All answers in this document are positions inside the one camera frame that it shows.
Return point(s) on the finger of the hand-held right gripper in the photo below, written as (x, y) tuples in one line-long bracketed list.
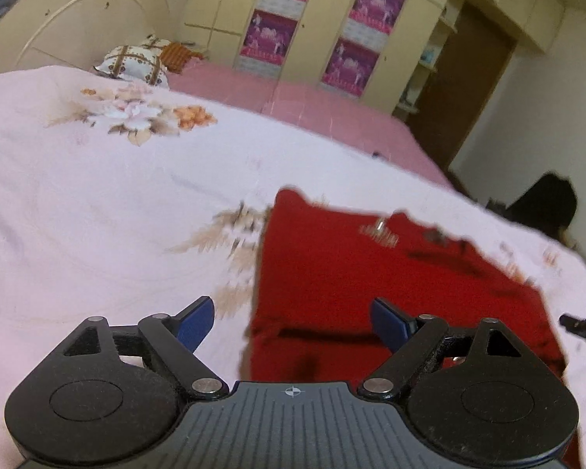
[(583, 327)]

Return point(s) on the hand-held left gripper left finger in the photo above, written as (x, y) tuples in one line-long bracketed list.
[(198, 320)]

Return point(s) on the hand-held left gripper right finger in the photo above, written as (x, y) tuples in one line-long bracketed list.
[(386, 322)]

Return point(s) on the red garment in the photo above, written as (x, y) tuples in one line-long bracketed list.
[(332, 278)]

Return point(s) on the black chair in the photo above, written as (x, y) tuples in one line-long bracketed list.
[(547, 205)]

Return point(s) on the pink floral blanket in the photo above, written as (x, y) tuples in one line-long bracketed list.
[(102, 205)]

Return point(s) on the pink bed sheet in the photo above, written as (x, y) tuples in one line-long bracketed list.
[(312, 107)]

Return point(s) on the brown wooden door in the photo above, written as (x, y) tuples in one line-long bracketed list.
[(464, 88)]

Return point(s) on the orange patterned pillow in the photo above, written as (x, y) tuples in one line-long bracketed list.
[(178, 56)]

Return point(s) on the floral patterned pillow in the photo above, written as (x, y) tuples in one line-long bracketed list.
[(132, 61)]

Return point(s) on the cream wardrobe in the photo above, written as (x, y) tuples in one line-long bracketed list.
[(322, 14)]

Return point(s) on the cream bed headboard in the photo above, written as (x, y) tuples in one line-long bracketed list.
[(78, 19)]

